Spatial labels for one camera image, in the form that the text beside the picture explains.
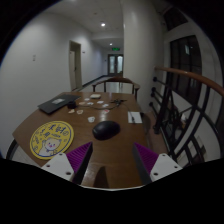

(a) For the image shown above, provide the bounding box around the small black box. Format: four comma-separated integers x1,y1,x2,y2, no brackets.
67,101,77,109

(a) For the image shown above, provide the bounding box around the dark window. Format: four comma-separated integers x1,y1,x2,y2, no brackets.
170,35,202,103

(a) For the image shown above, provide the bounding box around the side doorway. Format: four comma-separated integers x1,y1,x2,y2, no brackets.
69,41,82,91

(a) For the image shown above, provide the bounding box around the white notepad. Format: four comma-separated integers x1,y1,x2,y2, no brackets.
128,112,142,124

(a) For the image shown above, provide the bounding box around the wooden stair handrail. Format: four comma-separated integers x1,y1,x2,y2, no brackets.
154,66,224,97

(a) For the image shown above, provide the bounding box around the small white box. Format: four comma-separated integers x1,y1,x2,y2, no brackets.
90,94,101,99

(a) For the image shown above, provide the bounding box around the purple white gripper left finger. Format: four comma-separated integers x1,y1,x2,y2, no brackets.
42,142,93,185

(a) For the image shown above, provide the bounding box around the green exit sign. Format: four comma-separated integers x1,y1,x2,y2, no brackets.
112,47,120,51

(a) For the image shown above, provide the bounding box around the dark closed laptop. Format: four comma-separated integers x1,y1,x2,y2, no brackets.
38,94,79,114

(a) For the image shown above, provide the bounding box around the wooden chair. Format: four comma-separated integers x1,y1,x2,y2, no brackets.
91,76,141,100

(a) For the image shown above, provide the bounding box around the black computer mouse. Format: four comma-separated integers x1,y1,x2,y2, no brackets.
92,121,120,140

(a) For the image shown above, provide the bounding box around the black pen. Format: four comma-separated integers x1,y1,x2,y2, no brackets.
130,112,135,123

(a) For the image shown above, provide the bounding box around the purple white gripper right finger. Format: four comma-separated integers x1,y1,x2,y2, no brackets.
132,143,181,185

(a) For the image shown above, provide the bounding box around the round yellow cartoon mouse pad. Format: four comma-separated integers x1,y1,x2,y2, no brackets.
29,121,74,160

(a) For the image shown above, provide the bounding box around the white sticker near mouse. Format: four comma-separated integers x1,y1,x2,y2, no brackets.
88,117,95,123

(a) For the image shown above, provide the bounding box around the double glass door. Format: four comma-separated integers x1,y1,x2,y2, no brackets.
108,54,124,76

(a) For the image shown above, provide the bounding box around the black cable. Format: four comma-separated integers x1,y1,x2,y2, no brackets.
75,98,132,113

